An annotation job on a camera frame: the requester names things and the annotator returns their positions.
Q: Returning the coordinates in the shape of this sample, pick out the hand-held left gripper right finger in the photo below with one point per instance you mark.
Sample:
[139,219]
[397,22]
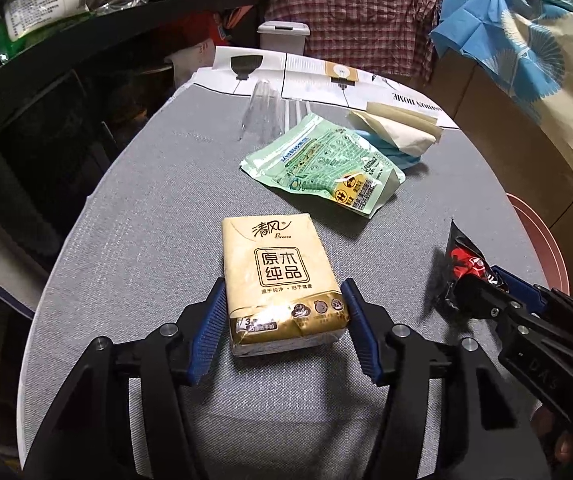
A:
[361,330]

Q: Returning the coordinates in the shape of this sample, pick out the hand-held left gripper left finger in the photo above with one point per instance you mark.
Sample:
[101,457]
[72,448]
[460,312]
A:
[206,340]

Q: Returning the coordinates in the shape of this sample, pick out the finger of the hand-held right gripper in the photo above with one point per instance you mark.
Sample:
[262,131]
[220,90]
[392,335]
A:
[521,287]
[476,300]

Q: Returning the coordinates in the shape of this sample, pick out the black red snack wrapper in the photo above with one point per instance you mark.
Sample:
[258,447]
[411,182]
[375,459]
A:
[466,260]

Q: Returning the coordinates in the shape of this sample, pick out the pink bin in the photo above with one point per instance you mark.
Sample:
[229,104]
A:
[541,230]

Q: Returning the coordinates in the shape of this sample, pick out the yellow tissue pack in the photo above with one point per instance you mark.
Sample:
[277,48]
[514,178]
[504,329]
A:
[281,280]

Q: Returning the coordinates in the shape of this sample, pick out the blue face mask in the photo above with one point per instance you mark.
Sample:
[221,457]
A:
[401,160]

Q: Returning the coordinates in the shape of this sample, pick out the green printed packet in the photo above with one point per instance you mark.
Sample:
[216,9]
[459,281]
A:
[316,165]

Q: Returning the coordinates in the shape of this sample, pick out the beige paper pack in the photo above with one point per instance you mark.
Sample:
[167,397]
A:
[401,130]

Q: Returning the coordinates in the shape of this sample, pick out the clear plastic wrapper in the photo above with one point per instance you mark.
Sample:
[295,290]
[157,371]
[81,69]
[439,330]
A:
[264,110]

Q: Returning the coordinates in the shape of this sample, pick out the person's right hand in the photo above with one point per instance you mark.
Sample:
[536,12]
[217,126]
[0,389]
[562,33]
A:
[548,420]

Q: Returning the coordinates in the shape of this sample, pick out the cream and blue cloth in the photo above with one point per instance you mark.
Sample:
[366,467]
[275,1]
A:
[541,60]

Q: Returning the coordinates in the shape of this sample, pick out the white printed table cover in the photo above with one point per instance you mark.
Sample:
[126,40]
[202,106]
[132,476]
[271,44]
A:
[306,72]

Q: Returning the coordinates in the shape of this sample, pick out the plaid shirt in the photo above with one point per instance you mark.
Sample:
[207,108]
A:
[366,20]

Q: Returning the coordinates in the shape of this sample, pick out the white lidded bin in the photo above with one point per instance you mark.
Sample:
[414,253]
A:
[284,35]

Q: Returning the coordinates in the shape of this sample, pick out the black shelf rack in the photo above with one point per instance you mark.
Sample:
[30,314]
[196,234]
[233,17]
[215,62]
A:
[191,7]

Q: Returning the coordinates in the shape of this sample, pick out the green white labelled packet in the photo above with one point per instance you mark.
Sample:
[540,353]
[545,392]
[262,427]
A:
[41,10]

